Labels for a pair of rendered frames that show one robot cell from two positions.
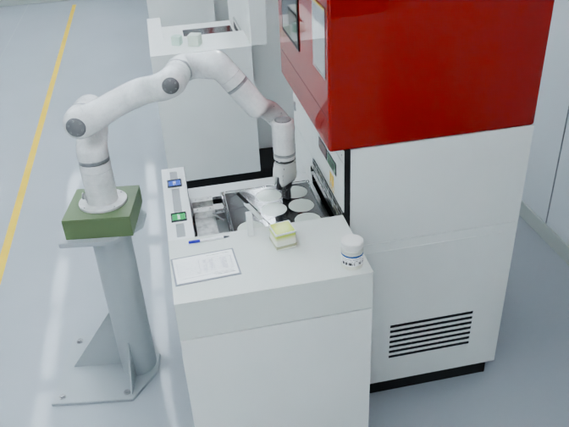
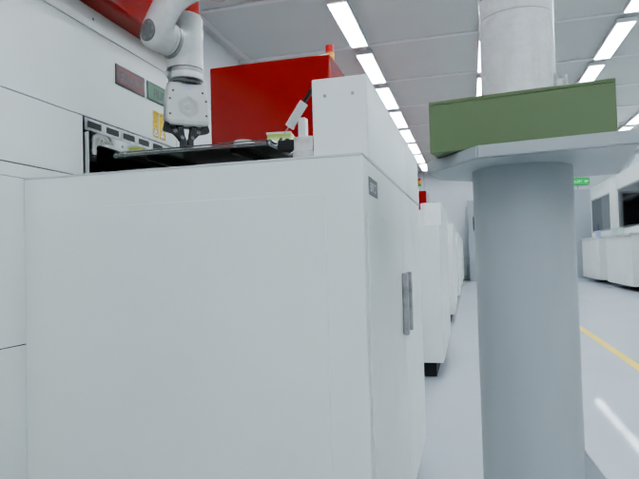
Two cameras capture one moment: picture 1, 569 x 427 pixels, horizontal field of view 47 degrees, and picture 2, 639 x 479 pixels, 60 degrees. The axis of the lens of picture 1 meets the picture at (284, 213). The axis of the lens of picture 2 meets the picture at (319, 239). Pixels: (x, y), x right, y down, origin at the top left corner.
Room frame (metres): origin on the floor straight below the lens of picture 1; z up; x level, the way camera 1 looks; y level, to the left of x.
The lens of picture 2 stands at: (3.25, 0.81, 0.66)
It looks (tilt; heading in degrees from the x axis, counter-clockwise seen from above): 2 degrees up; 205
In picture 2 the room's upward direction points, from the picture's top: 2 degrees counter-clockwise
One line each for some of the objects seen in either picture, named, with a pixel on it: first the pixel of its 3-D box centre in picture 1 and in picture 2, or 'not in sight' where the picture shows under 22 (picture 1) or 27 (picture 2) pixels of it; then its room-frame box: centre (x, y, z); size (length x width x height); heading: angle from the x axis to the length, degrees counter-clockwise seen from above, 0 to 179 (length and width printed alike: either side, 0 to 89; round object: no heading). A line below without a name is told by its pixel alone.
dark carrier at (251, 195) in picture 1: (273, 209); (224, 162); (2.14, 0.04, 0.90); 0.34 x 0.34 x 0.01; 10
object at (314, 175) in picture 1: (325, 200); (145, 168); (2.19, -0.16, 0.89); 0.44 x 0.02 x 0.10; 10
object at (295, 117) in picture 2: (253, 217); (297, 125); (1.88, 0.10, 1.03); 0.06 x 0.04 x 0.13; 100
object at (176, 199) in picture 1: (179, 216); (368, 148); (2.14, 0.41, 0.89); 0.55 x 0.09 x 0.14; 10
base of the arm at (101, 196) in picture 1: (98, 181); (516, 54); (2.26, 0.72, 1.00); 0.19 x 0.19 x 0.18
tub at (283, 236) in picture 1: (282, 235); (280, 145); (1.80, 0.01, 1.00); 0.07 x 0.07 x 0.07; 19
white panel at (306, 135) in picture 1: (317, 152); (92, 100); (2.37, -0.15, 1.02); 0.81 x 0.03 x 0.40; 10
